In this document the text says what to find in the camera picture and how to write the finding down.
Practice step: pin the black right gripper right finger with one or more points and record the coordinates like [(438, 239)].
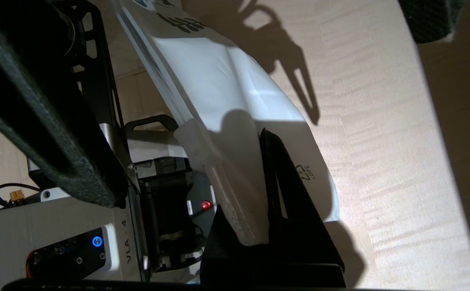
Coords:
[(295, 226)]

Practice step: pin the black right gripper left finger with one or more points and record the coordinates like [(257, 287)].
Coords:
[(227, 258)]

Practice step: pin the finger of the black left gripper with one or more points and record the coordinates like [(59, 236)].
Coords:
[(37, 121), (433, 20)]

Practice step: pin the white blue horse print bag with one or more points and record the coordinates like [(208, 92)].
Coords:
[(219, 81)]

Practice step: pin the black silver robot base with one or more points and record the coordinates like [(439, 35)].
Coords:
[(154, 182)]

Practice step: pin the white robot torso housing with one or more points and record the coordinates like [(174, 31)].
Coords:
[(17, 234)]

